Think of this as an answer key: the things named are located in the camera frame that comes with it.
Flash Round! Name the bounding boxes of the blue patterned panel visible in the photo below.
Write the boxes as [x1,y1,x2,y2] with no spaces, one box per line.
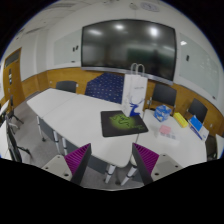
[85,73,124,103]

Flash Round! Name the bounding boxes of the black chair behind table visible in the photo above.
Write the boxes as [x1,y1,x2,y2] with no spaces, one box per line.
[187,98,208,123]
[56,81,77,93]
[148,84,177,114]

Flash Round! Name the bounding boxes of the black mouse mat green print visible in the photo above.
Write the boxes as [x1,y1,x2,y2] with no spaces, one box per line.
[101,110,148,137]

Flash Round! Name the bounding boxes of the white paper bag blue deer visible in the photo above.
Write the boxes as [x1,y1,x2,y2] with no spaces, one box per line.
[122,63,148,117]

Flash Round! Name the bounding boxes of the white table right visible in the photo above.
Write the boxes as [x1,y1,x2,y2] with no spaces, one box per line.
[137,110,207,168]

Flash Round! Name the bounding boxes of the blue and white box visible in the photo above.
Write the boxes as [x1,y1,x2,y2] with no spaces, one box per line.
[188,115,209,141]

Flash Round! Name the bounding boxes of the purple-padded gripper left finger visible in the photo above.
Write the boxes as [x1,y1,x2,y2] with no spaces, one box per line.
[43,144,92,185]

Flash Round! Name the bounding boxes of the right whiteboard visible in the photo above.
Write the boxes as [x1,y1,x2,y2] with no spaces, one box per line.
[180,34,219,99]

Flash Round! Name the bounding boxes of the black chair behind table middle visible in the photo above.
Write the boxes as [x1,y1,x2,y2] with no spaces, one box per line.
[148,84,177,114]

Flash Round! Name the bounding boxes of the blue tissue box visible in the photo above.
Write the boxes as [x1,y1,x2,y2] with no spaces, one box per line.
[154,105,171,122]

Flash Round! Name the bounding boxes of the yellow box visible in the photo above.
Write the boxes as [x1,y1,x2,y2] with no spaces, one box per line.
[173,112,188,128]

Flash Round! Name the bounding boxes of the whiteboard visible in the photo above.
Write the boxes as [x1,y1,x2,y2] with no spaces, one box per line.
[54,30,82,65]
[180,34,219,99]

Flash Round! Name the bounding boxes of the pink packet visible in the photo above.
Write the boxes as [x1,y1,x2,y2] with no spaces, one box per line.
[159,125,171,134]

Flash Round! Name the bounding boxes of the white table left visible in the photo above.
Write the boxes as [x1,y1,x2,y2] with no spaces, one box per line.
[26,87,141,185]

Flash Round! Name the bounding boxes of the black chair behind table right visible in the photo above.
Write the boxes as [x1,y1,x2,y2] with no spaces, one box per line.
[187,98,208,123]

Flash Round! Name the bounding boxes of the wooden door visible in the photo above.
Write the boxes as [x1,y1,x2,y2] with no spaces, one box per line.
[3,49,25,107]

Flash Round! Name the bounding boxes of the white table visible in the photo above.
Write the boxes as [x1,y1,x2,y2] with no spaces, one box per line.
[26,87,141,185]
[137,110,207,168]

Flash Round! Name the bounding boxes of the large black wall screen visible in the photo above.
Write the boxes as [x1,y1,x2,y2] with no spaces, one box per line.
[81,19,177,84]

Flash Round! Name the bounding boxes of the black office chair far left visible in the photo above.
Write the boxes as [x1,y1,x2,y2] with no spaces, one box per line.
[0,99,30,162]

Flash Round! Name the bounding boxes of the black chair behind table left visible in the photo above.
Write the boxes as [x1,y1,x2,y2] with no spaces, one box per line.
[56,81,77,93]

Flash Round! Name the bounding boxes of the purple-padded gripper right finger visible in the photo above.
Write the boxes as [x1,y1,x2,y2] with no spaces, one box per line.
[132,143,182,183]

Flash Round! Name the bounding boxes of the left whiteboard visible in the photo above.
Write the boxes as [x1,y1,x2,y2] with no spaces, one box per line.
[54,30,82,65]

